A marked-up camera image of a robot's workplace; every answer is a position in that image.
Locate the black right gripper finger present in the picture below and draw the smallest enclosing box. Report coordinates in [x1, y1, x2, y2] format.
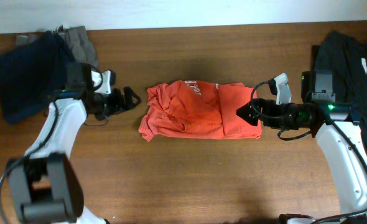
[236, 101, 259, 114]
[239, 113, 259, 126]

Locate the black garment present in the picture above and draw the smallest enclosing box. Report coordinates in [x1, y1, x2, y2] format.
[314, 31, 367, 153]

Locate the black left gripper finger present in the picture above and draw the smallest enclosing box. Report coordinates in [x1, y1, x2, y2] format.
[123, 86, 141, 101]
[125, 99, 141, 111]

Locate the red orange t-shirt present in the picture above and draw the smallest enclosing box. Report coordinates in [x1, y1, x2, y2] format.
[139, 80, 262, 142]

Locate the folded grey garment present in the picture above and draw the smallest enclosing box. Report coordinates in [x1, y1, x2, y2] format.
[0, 26, 99, 69]

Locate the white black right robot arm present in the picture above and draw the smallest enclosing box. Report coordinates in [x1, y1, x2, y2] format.
[236, 70, 367, 223]

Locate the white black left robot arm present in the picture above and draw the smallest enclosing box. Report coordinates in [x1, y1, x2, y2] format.
[3, 62, 141, 223]

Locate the folded navy blue garment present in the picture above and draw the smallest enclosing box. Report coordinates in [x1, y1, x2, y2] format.
[0, 31, 75, 124]

